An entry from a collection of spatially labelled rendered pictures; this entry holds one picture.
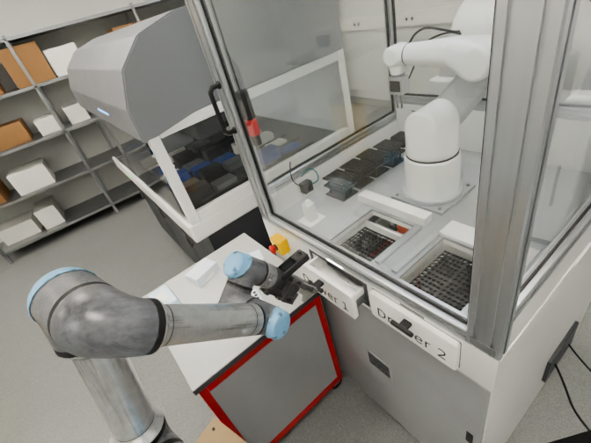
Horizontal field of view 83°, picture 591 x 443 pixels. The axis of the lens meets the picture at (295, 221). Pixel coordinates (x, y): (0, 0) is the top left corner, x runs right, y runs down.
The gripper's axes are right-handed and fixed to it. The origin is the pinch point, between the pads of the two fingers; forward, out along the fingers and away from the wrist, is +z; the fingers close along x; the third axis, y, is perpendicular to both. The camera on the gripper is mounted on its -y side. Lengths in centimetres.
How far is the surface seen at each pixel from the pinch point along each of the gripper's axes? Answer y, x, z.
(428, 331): -7.7, 38.1, 5.0
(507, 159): -40, 51, -38
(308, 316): 14.7, -11.2, 21.5
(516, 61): -48, 51, -50
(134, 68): -38, -80, -61
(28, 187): 90, -377, -34
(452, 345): -8.0, 44.8, 4.6
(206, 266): 21, -57, -2
